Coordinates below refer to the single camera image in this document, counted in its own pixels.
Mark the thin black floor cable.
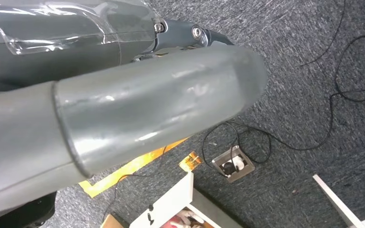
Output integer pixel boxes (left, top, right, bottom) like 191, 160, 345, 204
299, 0, 347, 67

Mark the yellow floor tape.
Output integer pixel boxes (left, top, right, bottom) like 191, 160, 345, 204
77, 136, 190, 199

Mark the metal floor socket box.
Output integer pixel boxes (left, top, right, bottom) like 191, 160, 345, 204
211, 145, 256, 184

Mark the looped black floor cable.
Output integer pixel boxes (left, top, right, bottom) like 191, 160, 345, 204
334, 34, 365, 103

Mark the long black floor cable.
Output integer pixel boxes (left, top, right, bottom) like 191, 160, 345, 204
201, 89, 365, 177

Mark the cardboard piece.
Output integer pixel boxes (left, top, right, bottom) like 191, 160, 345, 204
100, 213, 128, 228

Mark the white desk panel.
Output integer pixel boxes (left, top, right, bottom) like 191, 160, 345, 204
312, 173, 365, 228

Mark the gold card on floor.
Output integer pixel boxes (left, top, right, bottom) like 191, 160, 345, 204
178, 151, 204, 173

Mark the white drawer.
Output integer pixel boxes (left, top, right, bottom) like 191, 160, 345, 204
129, 171, 243, 228

